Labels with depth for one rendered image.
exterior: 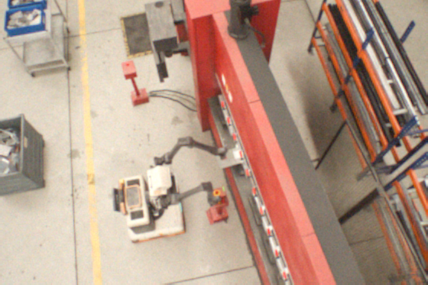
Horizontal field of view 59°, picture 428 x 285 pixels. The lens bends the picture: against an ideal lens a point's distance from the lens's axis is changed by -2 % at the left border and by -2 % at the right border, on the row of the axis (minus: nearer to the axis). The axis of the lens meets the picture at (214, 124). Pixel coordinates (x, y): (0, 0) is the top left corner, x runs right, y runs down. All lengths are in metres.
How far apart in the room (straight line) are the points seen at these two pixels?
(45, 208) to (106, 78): 2.09
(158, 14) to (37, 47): 2.81
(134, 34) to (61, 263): 3.57
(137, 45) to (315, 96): 2.86
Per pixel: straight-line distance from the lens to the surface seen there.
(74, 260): 5.25
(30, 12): 6.00
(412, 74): 4.63
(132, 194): 4.27
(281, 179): 2.78
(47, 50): 6.33
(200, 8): 3.59
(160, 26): 3.96
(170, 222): 4.77
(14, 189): 5.57
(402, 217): 4.68
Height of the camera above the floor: 4.90
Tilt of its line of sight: 63 degrees down
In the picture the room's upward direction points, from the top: 2 degrees counter-clockwise
